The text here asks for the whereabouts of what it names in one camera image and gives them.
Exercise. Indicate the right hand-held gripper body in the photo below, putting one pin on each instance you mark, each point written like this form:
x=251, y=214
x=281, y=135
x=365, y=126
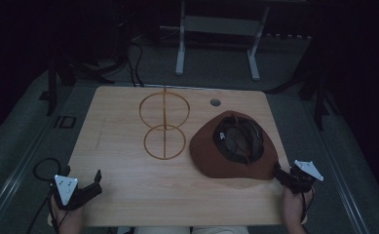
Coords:
x=302, y=177

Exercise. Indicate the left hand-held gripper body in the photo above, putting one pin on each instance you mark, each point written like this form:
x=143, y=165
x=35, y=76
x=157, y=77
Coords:
x=66, y=190

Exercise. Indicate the brown felt hat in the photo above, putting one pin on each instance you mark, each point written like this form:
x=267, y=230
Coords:
x=209, y=152

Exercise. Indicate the person's right hand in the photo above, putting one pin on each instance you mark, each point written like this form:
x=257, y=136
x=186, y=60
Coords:
x=292, y=208

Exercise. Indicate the person's left hand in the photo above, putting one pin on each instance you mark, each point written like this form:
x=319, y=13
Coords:
x=67, y=219

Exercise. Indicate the black tripod stand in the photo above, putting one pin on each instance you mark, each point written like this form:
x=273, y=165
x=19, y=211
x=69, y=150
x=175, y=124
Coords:
x=52, y=87
x=320, y=94

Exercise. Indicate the white metal stand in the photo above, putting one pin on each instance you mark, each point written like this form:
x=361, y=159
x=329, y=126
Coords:
x=221, y=26

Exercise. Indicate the black rectangular floor frame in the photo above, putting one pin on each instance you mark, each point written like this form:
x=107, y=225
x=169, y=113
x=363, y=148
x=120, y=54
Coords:
x=67, y=122

